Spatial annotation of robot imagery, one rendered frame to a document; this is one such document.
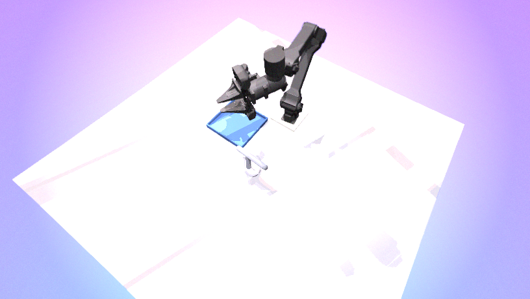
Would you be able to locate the blue tray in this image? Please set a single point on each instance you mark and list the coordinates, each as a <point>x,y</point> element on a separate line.
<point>235,127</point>

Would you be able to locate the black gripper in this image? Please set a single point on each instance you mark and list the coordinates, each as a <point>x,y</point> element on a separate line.
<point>244,92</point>

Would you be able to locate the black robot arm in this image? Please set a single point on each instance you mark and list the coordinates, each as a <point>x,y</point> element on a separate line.
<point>292,61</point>

